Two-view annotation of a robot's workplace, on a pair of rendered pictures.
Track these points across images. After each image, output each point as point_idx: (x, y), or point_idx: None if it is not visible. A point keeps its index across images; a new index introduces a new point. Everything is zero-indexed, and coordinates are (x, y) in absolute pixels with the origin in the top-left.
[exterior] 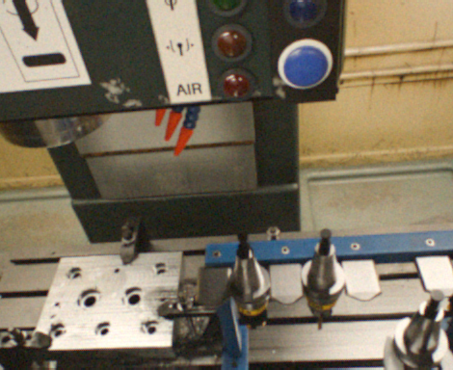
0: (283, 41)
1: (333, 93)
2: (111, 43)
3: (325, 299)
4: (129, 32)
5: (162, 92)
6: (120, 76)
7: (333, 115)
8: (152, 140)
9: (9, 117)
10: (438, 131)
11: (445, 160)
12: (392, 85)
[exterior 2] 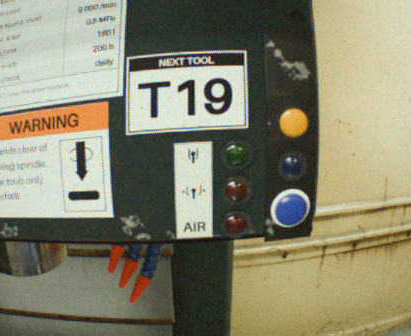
0: (276, 190)
1: (309, 230)
2: (137, 186)
3: None
4: (154, 178)
5: (170, 228)
6: (138, 213)
7: (272, 298)
8: (48, 304)
9: (45, 237)
10: (387, 303)
11: (391, 333)
12: (345, 254)
